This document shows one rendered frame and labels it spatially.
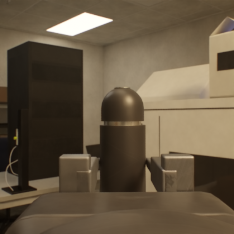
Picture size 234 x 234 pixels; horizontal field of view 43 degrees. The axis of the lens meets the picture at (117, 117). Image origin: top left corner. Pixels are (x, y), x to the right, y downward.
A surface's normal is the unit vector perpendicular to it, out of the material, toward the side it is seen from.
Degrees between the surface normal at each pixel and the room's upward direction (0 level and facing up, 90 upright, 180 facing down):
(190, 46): 90
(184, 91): 40
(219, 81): 90
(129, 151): 90
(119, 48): 90
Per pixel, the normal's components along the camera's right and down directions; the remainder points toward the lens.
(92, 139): 0.65, 0.00
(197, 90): -0.49, -0.76
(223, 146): -0.76, 0.00
